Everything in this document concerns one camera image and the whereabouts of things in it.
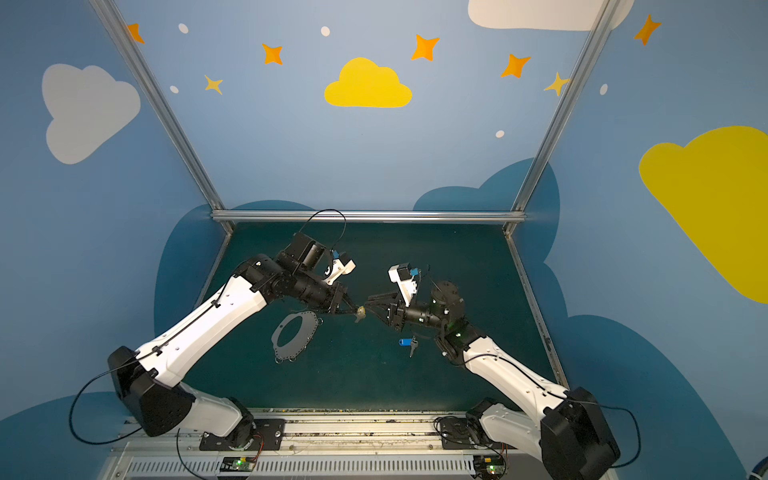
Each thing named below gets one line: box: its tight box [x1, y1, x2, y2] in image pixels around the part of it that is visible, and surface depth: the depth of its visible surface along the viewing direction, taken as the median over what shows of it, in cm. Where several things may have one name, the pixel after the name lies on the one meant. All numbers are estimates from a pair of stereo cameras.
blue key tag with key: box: [398, 336, 419, 358], surface depth 92 cm
